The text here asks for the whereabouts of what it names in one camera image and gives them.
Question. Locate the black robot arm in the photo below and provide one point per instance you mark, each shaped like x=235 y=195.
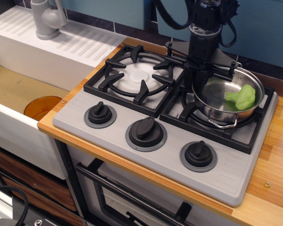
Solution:
x=208 y=14

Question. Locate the stainless steel pot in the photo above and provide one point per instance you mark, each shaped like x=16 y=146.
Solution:
x=226 y=103

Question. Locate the right black stove knob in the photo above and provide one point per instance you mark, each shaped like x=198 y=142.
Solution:
x=198 y=157

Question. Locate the orange plastic plate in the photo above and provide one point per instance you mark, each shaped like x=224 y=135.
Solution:
x=39 y=107

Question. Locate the grey toy faucet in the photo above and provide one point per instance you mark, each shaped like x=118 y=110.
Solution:
x=48 y=21

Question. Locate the black stove knob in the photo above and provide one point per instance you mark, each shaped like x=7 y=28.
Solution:
x=198 y=157
x=146 y=135
x=100 y=116

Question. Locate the wooden drawer front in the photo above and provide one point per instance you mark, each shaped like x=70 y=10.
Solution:
x=45 y=192

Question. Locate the green toy cauliflower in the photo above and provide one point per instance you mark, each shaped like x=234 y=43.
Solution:
x=243 y=99

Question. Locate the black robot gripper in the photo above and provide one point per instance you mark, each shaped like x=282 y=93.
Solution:
x=203 y=54

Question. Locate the right black burner grate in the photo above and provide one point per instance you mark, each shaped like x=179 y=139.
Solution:
x=182 y=112

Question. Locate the white toy sink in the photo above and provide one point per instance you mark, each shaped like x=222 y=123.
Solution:
x=31 y=68

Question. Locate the middle black stove knob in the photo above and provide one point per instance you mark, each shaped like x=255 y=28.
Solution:
x=146 y=135

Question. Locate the black burner grate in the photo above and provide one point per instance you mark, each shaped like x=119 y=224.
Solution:
x=147 y=102
x=182 y=112

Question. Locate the grey toy stove top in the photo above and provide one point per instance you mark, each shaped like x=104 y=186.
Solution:
x=226 y=182

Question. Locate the white burner disc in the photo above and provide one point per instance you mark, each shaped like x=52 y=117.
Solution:
x=134 y=74

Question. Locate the left black burner grate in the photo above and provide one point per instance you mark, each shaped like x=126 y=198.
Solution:
x=147 y=102

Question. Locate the toy oven door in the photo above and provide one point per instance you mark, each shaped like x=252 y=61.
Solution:
x=198 y=216

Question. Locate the left black stove knob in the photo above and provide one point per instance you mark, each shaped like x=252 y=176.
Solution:
x=100 y=116

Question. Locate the black oven door handle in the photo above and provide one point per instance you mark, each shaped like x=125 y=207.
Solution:
x=125 y=206

